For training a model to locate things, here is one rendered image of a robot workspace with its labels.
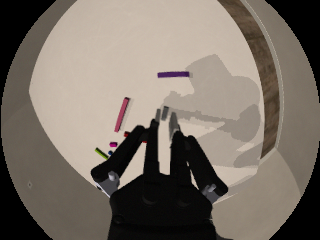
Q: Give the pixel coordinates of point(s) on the dark red rod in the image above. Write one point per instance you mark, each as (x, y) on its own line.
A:
(127, 133)

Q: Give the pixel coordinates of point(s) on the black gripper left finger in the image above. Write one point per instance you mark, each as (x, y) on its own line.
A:
(107, 174)

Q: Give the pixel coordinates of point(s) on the pink rod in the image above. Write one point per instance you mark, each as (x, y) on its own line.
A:
(121, 114)

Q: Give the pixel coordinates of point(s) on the purple rod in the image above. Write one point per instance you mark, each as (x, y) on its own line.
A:
(173, 74)

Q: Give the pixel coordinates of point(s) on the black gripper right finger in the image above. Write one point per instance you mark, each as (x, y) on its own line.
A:
(199, 164)

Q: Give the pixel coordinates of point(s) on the lime green rod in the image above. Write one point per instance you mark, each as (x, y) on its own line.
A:
(101, 153)

